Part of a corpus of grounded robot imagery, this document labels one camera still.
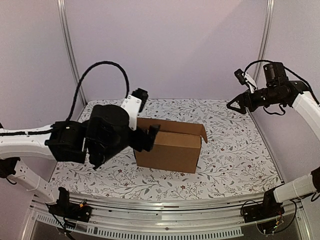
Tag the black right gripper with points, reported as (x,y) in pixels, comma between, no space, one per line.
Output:
(246,100)

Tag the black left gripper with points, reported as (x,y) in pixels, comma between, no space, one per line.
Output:
(141,144)

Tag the brown cardboard box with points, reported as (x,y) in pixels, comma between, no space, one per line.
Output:
(176,148)

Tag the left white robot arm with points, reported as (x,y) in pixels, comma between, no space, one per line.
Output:
(109,130)

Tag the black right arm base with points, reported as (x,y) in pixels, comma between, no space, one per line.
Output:
(252,211)

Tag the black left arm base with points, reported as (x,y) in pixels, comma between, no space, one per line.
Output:
(63,207)

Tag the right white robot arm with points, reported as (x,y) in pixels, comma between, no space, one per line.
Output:
(289,112)

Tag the floral patterned table mat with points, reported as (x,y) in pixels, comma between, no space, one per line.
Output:
(233,161)

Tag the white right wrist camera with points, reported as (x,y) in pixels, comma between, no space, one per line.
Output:
(245,79)

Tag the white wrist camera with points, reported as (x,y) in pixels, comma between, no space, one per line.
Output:
(245,79)
(134,104)

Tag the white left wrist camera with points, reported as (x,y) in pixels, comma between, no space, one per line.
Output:
(134,104)

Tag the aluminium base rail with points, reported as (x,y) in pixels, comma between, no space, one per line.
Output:
(131,219)

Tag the right aluminium frame post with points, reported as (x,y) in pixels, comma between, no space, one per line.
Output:
(265,37)

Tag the aluminium frame post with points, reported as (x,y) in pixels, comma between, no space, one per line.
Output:
(61,6)
(265,37)

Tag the left aluminium frame post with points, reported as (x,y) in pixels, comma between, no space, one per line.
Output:
(61,6)

